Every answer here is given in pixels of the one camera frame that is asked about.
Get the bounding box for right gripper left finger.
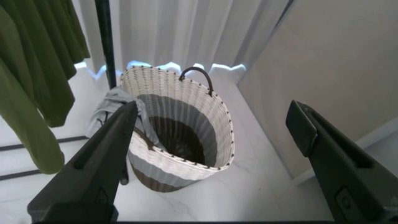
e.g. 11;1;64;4
27;100;139;223

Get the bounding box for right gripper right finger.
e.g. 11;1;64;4
285;99;398;223

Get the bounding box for green long-sleeved shirt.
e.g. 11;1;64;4
0;0;91;175

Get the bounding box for white laundry basket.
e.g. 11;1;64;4
119;65;236;193

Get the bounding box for black clothes rack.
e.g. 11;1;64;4
0;0;130;186

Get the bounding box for pale grey shorts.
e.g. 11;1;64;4
85;86;164;150

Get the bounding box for white curtain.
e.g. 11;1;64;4
73;0;295;74

